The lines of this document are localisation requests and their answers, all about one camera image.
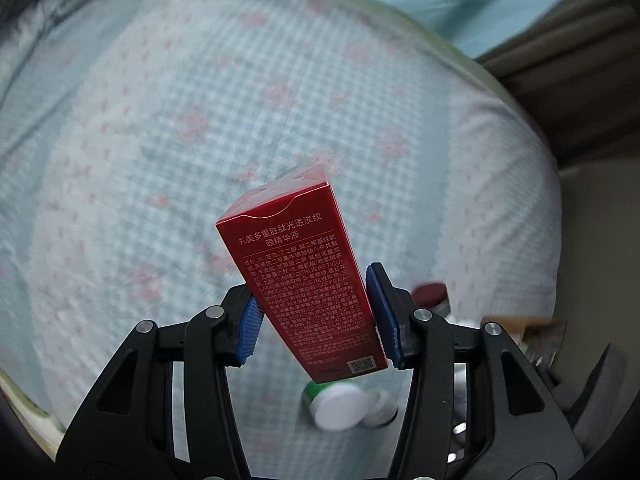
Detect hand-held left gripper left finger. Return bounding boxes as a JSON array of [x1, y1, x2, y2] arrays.
[[54, 284, 264, 480]]

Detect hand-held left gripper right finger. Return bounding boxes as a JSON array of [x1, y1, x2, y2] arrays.
[[365, 262, 586, 480]]

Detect red cosmetic box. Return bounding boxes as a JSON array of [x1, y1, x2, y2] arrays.
[[215, 164, 389, 385]]

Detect jar with dark red lid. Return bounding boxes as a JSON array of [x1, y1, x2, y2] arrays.
[[413, 282, 452, 317]]

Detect clear glass jar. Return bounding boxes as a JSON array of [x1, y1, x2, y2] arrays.
[[361, 391, 399, 430]]

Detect green bottle with white cap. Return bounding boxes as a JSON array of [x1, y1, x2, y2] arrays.
[[302, 381, 368, 432]]

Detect brown cardboard box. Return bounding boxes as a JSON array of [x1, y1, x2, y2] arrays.
[[481, 314, 568, 367]]

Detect checkered floral bed sheet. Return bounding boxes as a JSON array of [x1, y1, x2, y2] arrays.
[[0, 0, 562, 480]]

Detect brown curtain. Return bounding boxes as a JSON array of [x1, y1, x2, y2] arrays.
[[477, 0, 640, 166]]

